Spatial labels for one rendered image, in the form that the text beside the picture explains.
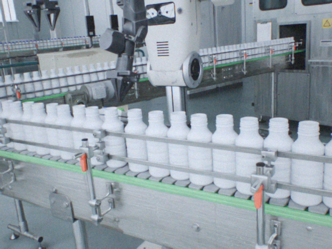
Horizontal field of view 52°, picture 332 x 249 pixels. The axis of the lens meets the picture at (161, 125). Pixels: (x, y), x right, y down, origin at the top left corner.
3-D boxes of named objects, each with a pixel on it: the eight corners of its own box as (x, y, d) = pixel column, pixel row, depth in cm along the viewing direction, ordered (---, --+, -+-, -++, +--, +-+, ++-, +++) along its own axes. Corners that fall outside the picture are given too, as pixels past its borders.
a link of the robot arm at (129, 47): (139, 41, 116) (127, 42, 120) (125, 34, 111) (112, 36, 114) (137, 61, 116) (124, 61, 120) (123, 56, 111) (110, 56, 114)
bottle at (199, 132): (218, 178, 84) (215, 112, 80) (209, 188, 79) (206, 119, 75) (195, 175, 87) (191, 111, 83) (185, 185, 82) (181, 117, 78)
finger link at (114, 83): (124, 101, 110) (128, 72, 110) (107, 100, 114) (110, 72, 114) (137, 104, 116) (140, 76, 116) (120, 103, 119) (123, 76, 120)
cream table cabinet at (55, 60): (110, 116, 600) (102, 47, 569) (130, 121, 552) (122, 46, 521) (49, 131, 534) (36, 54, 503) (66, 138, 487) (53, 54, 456)
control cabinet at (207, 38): (200, 90, 777) (195, 1, 727) (217, 92, 739) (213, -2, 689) (173, 97, 728) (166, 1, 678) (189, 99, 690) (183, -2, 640)
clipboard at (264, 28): (257, 47, 460) (257, 21, 451) (272, 46, 442) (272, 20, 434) (255, 47, 457) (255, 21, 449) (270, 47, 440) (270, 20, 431)
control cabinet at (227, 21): (227, 84, 830) (224, 0, 780) (243, 85, 792) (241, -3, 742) (203, 90, 782) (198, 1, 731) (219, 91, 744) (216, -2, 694)
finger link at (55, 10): (35, 32, 122) (30, 4, 120) (51, 31, 128) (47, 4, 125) (47, 30, 119) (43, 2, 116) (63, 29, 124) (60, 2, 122)
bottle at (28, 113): (31, 147, 121) (22, 101, 117) (48, 145, 121) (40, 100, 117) (24, 153, 115) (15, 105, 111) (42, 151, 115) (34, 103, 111)
